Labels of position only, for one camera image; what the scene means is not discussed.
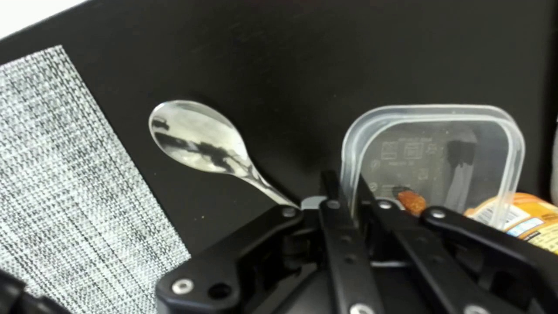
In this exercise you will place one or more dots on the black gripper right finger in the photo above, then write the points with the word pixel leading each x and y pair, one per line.
pixel 419 255

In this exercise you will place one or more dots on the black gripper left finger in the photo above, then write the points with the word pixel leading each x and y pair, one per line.
pixel 342 255

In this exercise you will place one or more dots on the brown sausage pieces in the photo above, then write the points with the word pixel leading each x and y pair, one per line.
pixel 412 201

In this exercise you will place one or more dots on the clear plastic container bowl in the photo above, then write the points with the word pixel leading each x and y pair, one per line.
pixel 430 151

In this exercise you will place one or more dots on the open can orange label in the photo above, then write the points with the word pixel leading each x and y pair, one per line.
pixel 532 219

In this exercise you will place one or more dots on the silver metal spoon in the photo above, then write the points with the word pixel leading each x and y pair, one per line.
pixel 198 137

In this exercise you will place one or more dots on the black rectangular table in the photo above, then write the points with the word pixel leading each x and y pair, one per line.
pixel 290 58

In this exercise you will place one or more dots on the grey woven placemat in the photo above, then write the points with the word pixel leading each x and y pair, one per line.
pixel 58 192

